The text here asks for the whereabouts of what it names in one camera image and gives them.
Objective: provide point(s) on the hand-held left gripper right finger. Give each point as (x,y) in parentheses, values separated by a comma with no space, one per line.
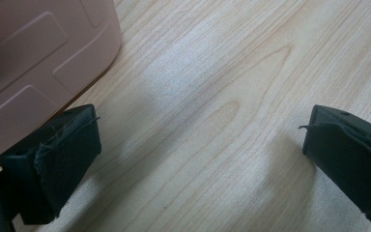
(351,154)

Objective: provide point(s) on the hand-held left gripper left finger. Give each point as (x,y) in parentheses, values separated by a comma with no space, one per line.
(61,161)

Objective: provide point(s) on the pink plastic container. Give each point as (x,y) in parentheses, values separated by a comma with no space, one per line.
(35,64)

